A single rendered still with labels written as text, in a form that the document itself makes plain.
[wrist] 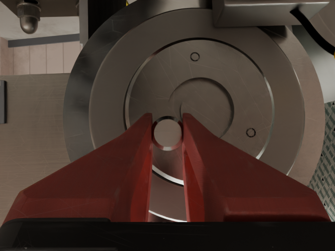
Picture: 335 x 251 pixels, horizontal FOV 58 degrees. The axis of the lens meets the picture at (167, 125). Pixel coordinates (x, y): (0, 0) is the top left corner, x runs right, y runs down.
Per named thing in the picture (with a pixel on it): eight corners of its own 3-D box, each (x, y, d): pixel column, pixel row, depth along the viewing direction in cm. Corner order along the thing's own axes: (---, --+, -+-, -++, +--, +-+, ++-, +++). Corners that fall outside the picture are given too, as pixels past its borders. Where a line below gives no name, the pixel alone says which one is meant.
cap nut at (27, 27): (35, 1, 48) (36, 29, 48) (44, 11, 51) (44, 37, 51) (12, 2, 48) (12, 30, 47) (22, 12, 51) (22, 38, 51)
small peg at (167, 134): (183, 113, 12) (187, 148, 12) (178, 119, 15) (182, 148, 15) (148, 117, 12) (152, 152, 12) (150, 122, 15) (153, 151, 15)
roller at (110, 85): (296, 2, 16) (314, 216, 16) (212, 90, 42) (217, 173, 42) (84, 10, 16) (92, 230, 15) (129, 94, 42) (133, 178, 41)
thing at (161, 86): (306, 127, 15) (184, 218, 14) (288, 129, 17) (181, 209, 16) (216, 7, 15) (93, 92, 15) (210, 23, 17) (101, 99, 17)
